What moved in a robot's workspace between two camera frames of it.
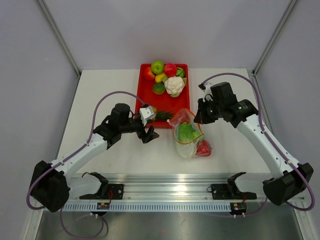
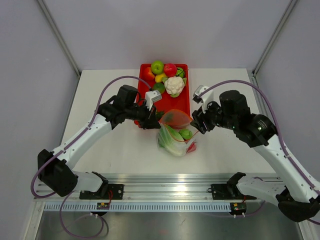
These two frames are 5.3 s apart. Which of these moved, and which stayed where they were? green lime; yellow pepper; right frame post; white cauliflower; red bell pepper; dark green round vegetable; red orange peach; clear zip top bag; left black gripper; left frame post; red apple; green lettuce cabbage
Moved: red bell pepper; left black gripper; green lettuce cabbage; clear zip top bag
Stayed: red apple; yellow pepper; left frame post; green lime; red orange peach; dark green round vegetable; white cauliflower; right frame post
